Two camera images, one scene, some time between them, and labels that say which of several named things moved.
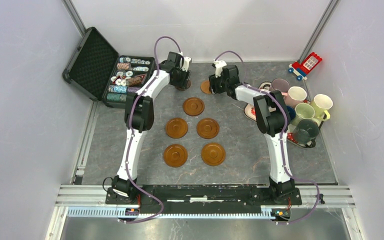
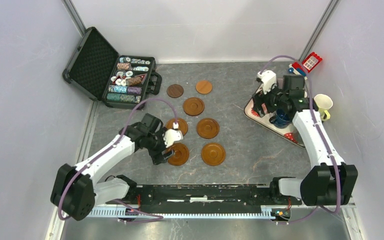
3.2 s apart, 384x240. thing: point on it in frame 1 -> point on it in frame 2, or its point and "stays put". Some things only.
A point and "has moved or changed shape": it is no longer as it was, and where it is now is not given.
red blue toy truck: x=302 y=69 stays put
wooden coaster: x=207 y=128 stays put
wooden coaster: x=213 y=154 stays put
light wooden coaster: x=205 y=87 has moved or changed shape
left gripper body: x=182 y=77 -> x=155 y=145
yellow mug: x=321 y=103 stays put
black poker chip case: x=98 y=71 stays put
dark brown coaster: x=181 y=88 -> x=175 y=91
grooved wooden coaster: x=193 y=106 stays put
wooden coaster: x=176 y=128 stays put
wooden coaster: x=175 y=155 stays put
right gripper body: x=217 y=85 -> x=273 y=100
